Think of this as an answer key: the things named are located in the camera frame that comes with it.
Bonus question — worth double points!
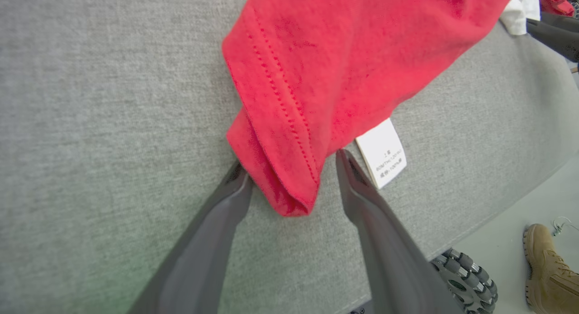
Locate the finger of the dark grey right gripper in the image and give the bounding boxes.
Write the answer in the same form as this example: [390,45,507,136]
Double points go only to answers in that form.
[526,19,579,64]
[540,11,579,33]

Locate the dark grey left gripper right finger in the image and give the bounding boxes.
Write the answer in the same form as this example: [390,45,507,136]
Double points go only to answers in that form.
[336,148,462,314]

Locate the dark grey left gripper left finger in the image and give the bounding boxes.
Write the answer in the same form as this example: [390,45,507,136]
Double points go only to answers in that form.
[129,162,254,314]

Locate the red basketball jersey white sleeves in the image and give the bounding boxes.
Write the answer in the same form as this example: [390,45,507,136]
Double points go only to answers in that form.
[222,0,541,217]

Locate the tan suede boot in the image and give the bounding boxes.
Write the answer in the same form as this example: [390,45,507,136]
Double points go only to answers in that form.
[522,224,579,314]

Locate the grey fabric sofa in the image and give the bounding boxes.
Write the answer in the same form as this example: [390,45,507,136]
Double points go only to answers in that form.
[0,0,579,314]

